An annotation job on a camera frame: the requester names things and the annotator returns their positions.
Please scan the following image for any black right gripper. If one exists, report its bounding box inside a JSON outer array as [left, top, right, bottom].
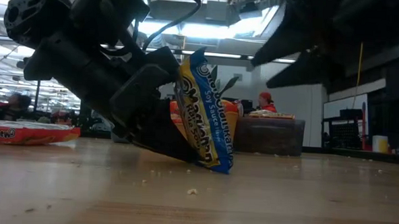
[[249, 0, 371, 92]]

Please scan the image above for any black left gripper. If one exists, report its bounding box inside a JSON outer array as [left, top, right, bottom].
[[0, 0, 209, 164]]

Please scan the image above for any blue Maruchan noodle packet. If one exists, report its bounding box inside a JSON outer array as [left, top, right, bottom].
[[168, 45, 240, 175]]

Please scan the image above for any whiteboard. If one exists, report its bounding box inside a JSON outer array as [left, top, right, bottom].
[[321, 91, 369, 134]]

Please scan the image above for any person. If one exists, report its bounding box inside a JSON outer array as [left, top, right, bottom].
[[255, 90, 278, 113], [0, 91, 34, 123]]

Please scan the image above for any snake plant in white pot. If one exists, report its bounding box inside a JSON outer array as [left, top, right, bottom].
[[208, 64, 241, 99]]

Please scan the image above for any yellow-orange plastic bin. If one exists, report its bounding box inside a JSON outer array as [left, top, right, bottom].
[[168, 107, 241, 152]]

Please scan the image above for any black crate rack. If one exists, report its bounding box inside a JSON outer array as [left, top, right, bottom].
[[320, 107, 367, 148]]

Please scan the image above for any grey-brown plastic bin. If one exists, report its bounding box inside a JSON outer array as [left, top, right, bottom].
[[233, 115, 307, 157]]

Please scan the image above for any white roll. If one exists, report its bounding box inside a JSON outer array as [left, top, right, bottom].
[[371, 134, 391, 154]]

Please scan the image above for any yellow hanging cable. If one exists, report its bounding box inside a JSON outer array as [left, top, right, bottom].
[[354, 40, 365, 99]]

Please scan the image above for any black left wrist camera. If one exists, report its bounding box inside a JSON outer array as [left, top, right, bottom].
[[69, 0, 152, 50]]

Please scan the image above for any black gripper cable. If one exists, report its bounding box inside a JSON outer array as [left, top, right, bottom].
[[133, 0, 202, 55]]

